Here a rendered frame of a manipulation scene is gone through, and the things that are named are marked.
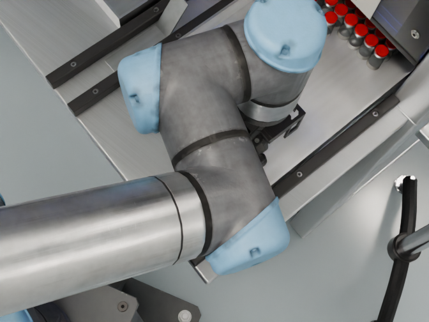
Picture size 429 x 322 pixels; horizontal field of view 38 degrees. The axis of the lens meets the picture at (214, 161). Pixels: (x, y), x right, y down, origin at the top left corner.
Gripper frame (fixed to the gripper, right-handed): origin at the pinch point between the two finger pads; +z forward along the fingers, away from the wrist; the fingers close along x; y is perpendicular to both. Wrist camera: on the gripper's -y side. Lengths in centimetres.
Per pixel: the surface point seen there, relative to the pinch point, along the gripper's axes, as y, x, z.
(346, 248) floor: 37, -22, 91
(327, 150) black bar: 12.7, -6.9, 1.3
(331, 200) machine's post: 28, -11, 52
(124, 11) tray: 3.6, 30.5, 3.2
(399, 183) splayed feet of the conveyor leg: 62, -18, 89
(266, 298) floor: 10, -18, 91
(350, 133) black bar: 17.2, -7.1, 1.2
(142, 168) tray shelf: -9.9, 8.1, 3.7
